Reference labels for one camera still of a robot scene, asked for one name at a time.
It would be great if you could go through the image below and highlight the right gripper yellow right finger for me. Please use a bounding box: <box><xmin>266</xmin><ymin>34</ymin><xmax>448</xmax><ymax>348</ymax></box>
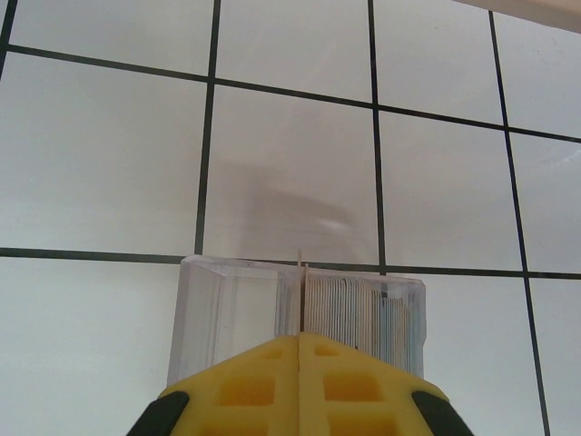
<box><xmin>300</xmin><ymin>331</ymin><xmax>478</xmax><ymax>436</ymax></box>

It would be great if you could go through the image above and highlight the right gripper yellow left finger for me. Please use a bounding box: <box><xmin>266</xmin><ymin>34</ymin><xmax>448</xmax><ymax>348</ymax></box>
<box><xmin>128</xmin><ymin>333</ymin><xmax>301</xmax><ymax>436</ymax></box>

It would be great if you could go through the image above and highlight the clear acrylic card holder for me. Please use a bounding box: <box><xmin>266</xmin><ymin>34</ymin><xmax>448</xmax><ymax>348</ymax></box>
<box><xmin>166</xmin><ymin>255</ymin><xmax>428</xmax><ymax>396</ymax></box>

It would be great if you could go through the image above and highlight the stack of credit cards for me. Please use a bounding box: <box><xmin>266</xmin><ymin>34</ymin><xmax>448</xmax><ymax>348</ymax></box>
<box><xmin>301</xmin><ymin>272</ymin><xmax>414</xmax><ymax>376</ymax></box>

